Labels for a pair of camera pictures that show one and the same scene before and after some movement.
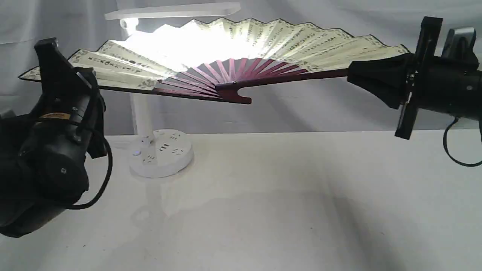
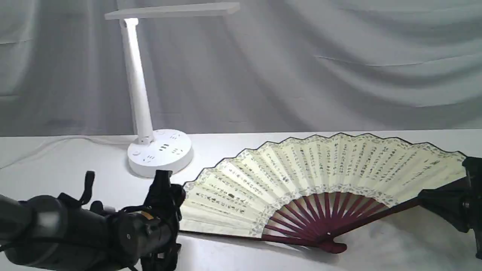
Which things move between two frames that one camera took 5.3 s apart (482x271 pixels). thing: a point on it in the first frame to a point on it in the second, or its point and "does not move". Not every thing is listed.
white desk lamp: [164, 153] does not move
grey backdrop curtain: [321, 102] does not move
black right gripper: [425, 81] to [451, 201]
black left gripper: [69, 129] to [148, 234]
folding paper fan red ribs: [222, 60] to [327, 218]
